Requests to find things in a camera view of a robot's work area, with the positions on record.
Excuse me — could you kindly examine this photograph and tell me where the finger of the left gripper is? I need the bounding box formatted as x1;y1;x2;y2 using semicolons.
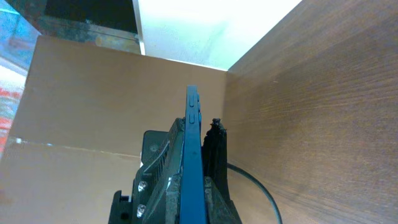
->
141;130;168;162

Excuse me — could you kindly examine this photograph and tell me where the black USB charging cable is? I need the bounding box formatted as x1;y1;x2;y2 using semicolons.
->
226;162;283;224

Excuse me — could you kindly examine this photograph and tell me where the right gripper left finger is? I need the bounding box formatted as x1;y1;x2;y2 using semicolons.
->
132;118;185;223

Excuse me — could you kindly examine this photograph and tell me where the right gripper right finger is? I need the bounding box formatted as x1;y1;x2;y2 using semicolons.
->
201;118;241;224

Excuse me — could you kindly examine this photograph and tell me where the blue Samsung smartphone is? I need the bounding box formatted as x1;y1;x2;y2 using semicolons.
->
180;85;207;224

